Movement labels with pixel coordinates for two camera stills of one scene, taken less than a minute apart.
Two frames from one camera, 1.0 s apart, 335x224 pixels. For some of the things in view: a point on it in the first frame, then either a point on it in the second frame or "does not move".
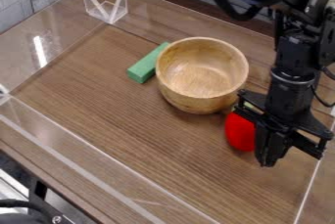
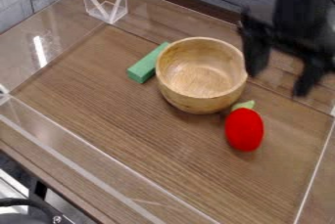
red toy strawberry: (241, 130) does not move
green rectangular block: (143, 69) does not move
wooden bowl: (200, 72) does not move
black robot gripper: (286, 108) -> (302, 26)
